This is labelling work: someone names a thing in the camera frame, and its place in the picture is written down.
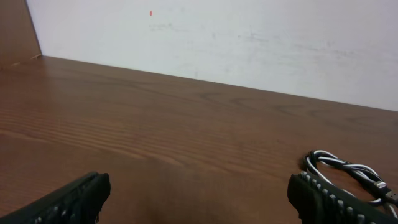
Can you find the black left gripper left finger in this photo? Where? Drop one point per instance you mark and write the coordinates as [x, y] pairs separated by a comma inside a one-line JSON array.
[[78, 202]]

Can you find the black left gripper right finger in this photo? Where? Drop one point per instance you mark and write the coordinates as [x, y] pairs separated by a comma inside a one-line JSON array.
[[319, 202]]

